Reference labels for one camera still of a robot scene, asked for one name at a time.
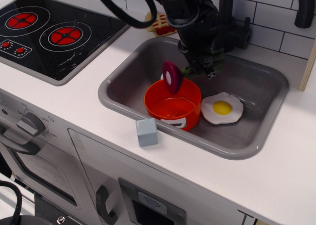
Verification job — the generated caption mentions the dark grey cabinet handle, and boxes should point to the dark grey cabinet handle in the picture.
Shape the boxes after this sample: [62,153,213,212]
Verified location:
[95,185,118,225]

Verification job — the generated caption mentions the light blue wooden cube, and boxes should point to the light blue wooden cube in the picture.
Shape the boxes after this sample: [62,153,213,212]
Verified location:
[136,118,158,147]

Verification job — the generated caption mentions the black toy faucet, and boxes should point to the black toy faucet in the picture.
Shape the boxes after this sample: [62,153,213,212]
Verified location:
[212,0,316,52]

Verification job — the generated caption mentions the orange toy pot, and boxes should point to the orange toy pot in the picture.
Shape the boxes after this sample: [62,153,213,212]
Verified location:
[144,79,202,131]

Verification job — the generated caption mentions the black braided cable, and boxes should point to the black braided cable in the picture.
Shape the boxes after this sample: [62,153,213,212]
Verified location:
[87,0,158,29]

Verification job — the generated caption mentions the purple toy beet green leaves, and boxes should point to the purple toy beet green leaves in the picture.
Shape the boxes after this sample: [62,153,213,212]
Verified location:
[161,46,226,95]

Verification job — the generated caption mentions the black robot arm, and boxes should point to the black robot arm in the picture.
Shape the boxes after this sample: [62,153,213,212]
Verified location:
[157,0,219,78]

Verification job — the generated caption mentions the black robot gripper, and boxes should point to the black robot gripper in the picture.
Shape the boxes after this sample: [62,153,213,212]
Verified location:
[176,9,219,78]

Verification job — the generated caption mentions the grey oven door handle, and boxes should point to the grey oven door handle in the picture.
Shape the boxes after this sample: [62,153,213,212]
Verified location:
[0,128,41,155]

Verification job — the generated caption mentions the grey toy sink basin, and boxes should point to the grey toy sink basin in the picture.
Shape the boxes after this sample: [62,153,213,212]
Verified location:
[98,37,288,160]

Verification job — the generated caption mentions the wooden side panel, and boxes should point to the wooden side panel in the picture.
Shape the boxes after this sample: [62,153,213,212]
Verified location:
[298,41,316,91]

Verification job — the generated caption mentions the black toy stove top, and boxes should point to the black toy stove top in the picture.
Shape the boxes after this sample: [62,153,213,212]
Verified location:
[0,0,128,86]

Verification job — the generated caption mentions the toy fried egg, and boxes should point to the toy fried egg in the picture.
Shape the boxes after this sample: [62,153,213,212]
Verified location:
[201,92,244,125]

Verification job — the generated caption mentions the toy pie slice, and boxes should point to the toy pie slice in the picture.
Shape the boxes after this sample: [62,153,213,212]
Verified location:
[145,13,177,37]

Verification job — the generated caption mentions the grey oven knob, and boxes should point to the grey oven knob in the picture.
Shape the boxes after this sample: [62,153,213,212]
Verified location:
[16,112,45,137]

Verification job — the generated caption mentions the toy oven door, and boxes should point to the toy oven door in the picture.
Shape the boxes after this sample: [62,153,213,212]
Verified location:
[0,136,101,225]

